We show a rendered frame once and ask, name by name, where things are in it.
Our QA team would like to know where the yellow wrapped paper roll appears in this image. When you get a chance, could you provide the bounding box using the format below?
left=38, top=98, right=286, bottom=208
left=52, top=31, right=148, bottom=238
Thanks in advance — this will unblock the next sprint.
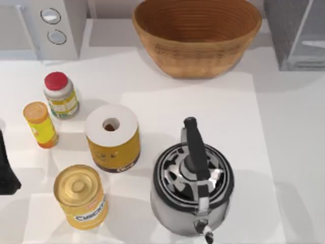
left=84, top=104, right=142, bottom=174

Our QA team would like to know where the brown woven basket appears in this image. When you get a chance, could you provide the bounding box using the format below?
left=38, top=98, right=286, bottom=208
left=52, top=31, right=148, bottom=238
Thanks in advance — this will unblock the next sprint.
left=132, top=0, right=263, bottom=79

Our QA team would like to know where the red-capped white jar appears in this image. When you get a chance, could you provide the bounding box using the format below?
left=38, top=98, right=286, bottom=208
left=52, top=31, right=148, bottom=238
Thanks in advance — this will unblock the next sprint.
left=43, top=72, right=80, bottom=120

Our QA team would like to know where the yellow can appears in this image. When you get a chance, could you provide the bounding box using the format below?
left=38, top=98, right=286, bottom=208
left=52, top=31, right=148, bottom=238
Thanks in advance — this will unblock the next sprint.
left=53, top=164, right=108, bottom=225

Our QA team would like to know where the orange and yellow bottle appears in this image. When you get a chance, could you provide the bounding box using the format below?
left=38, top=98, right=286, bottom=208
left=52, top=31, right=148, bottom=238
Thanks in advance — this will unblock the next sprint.
left=22, top=101, right=59, bottom=149

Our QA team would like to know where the round microwave knob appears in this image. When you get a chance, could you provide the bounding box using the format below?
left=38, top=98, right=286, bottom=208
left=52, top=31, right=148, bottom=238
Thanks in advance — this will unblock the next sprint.
left=40, top=8, right=62, bottom=25
left=46, top=29, right=68, bottom=45

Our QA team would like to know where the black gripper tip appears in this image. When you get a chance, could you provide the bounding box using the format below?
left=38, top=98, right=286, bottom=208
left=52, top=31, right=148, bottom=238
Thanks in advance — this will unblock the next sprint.
left=0, top=129, right=22, bottom=196

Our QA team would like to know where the pale microwave oven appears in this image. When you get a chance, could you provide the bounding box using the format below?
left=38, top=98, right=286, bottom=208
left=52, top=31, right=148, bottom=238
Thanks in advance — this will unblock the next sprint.
left=0, top=0, right=89, bottom=60

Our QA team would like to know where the silver kettle with black handle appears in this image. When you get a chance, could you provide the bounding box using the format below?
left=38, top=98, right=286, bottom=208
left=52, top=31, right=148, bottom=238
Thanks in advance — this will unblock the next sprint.
left=150, top=116, right=235, bottom=241

